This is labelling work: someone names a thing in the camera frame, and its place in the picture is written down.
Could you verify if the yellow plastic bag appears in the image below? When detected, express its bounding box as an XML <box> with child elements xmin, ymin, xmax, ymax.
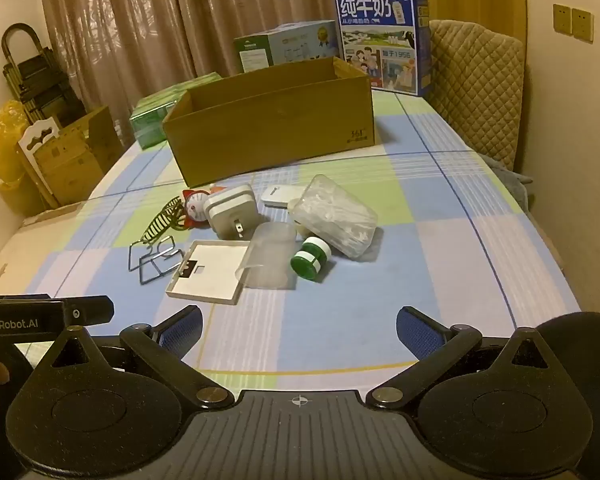
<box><xmin>0</xmin><ymin>100</ymin><xmax>46</xmax><ymax>217</ymax></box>

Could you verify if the green white carton box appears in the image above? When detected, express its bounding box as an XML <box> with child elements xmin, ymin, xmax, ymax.
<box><xmin>233</xmin><ymin>20</ymin><xmax>343</xmax><ymax>77</ymax></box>

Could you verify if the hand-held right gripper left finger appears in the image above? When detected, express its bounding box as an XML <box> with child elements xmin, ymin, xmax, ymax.
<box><xmin>45</xmin><ymin>305</ymin><xmax>233</xmax><ymax>409</ymax></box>

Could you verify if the blue milk carton box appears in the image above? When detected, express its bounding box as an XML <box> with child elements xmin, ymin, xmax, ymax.
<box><xmin>335</xmin><ymin>0</ymin><xmax>434</xmax><ymax>97</ymax></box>

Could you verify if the green tissue pack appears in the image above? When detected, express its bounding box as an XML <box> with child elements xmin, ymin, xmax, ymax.
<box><xmin>129</xmin><ymin>72</ymin><xmax>224</xmax><ymax>150</ymax></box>

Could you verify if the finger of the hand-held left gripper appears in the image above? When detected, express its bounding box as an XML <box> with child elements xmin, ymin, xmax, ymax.
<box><xmin>64</xmin><ymin>296</ymin><xmax>115</xmax><ymax>328</ymax></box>

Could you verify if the checkered tablecloth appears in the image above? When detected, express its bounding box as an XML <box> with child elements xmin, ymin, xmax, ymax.
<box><xmin>0</xmin><ymin>91</ymin><xmax>582</xmax><ymax>396</ymax></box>

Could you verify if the white power adapter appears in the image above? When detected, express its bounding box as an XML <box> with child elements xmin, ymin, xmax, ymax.
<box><xmin>203</xmin><ymin>183</ymin><xmax>259</xmax><ymax>240</ymax></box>

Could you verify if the green white jar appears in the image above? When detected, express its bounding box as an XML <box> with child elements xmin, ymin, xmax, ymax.
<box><xmin>290</xmin><ymin>236</ymin><xmax>332</xmax><ymax>281</ymax></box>

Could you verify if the beige wall socket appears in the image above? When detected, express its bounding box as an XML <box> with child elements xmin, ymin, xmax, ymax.
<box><xmin>571</xmin><ymin>7</ymin><xmax>595</xmax><ymax>44</ymax></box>
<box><xmin>552</xmin><ymin>4</ymin><xmax>573</xmax><ymax>36</ymax></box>

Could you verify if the green hair claw clip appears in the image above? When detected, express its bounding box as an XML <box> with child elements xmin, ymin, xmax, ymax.
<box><xmin>140</xmin><ymin>197</ymin><xmax>187</xmax><ymax>247</ymax></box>

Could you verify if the beige patterned curtain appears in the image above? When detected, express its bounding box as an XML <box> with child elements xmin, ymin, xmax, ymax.
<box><xmin>36</xmin><ymin>0</ymin><xmax>346</xmax><ymax>128</ymax></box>

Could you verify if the white usb modem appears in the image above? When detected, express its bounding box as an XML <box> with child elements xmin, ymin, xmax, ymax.
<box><xmin>261</xmin><ymin>185</ymin><xmax>307</xmax><ymax>209</ymax></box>

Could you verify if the clear plastic bag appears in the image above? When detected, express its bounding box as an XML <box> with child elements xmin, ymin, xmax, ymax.
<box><xmin>291</xmin><ymin>174</ymin><xmax>379</xmax><ymax>260</ymax></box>

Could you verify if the white carved wooden panel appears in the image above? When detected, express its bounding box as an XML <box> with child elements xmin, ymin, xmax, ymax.
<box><xmin>17</xmin><ymin>116</ymin><xmax>63</xmax><ymax>210</ymax></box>

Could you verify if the red blue cat toy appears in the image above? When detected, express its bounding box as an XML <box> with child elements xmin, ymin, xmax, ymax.
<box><xmin>181</xmin><ymin>187</ymin><xmax>217</xmax><ymax>229</ymax></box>

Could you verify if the brown cardboard floor box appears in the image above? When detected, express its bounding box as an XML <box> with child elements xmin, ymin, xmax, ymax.
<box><xmin>32</xmin><ymin>106</ymin><xmax>124</xmax><ymax>207</ymax></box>

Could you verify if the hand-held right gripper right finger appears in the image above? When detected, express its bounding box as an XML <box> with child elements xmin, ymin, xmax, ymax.
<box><xmin>366</xmin><ymin>306</ymin><xmax>556</xmax><ymax>409</ymax></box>

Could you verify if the metal wire frame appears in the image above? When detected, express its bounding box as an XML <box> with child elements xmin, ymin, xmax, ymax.
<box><xmin>128</xmin><ymin>235</ymin><xmax>182</xmax><ymax>286</ymax></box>

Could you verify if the black folding cart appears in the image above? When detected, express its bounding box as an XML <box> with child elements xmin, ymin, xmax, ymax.
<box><xmin>1</xmin><ymin>22</ymin><xmax>87</xmax><ymax>123</ymax></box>

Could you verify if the clear plastic cup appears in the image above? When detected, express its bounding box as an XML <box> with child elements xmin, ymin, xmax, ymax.
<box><xmin>235</xmin><ymin>222</ymin><xmax>301</xmax><ymax>290</ymax></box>

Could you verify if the white square frame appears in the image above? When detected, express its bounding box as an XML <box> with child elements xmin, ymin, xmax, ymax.
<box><xmin>166</xmin><ymin>240</ymin><xmax>252</xmax><ymax>307</ymax></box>

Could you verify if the grey cloth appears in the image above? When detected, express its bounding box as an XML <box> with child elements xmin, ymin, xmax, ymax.
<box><xmin>500</xmin><ymin>160</ymin><xmax>535</xmax><ymax>213</ymax></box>

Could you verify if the beige quilted chair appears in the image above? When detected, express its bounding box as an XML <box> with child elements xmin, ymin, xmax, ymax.
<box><xmin>426</xmin><ymin>19</ymin><xmax>527</xmax><ymax>172</ymax></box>

